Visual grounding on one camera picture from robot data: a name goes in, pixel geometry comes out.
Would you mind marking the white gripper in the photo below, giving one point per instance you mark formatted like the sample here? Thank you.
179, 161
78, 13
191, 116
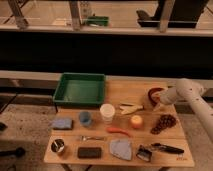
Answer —
160, 105

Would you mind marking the red bowl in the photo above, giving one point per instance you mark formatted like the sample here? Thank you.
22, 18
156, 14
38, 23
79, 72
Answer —
154, 93

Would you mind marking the purple bowl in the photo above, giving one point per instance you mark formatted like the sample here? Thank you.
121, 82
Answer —
152, 100

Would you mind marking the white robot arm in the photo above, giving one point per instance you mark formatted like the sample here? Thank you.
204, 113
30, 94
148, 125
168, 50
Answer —
190, 91

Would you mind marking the green plastic tray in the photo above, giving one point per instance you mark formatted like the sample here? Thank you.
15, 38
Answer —
80, 90

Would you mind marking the purple grape bunch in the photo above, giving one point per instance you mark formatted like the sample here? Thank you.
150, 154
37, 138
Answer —
165, 121

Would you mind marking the orange round fruit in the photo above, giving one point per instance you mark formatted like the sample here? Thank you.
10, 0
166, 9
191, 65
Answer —
136, 121

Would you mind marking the peeled banana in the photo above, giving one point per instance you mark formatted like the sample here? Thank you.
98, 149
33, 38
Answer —
128, 108

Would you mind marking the white paper cup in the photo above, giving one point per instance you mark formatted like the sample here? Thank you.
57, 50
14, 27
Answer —
107, 112

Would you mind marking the orange carrot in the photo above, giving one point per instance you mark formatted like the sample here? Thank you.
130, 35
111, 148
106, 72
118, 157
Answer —
117, 130

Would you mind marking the blue grey cloth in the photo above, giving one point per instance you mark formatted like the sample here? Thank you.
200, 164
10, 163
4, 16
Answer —
121, 148

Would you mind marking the black object on shelf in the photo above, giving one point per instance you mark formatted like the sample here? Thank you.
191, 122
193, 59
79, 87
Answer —
185, 14

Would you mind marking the blue plastic cup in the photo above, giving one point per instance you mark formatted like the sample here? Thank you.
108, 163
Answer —
85, 118

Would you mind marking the metal fork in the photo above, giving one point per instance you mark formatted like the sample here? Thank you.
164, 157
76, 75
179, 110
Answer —
85, 138

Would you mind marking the dark brown block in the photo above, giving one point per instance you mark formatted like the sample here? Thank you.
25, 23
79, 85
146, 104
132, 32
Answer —
89, 152

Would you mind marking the green box on shelf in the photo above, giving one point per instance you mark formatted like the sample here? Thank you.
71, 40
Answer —
97, 20

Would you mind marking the blue sponge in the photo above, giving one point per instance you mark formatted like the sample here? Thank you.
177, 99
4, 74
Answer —
62, 124

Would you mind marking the small metal cup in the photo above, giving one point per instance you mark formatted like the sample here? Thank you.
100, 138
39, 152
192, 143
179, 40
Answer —
58, 146

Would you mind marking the black handled tool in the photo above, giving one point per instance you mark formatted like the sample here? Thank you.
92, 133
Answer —
167, 149

